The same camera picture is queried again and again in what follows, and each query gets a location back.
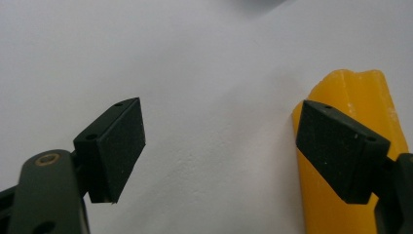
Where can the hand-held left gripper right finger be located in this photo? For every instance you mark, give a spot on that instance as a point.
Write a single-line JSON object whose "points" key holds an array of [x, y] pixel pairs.
{"points": [[341, 152]]}

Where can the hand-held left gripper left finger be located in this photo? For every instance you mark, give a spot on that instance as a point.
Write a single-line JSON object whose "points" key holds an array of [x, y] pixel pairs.
{"points": [[110, 149]]}

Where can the yellow plastic banana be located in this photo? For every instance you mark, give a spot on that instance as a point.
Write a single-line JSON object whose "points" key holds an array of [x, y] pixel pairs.
{"points": [[328, 208]]}

